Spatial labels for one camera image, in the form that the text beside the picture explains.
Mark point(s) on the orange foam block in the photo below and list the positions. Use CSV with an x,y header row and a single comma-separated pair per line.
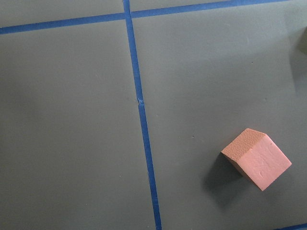
x,y
257,157

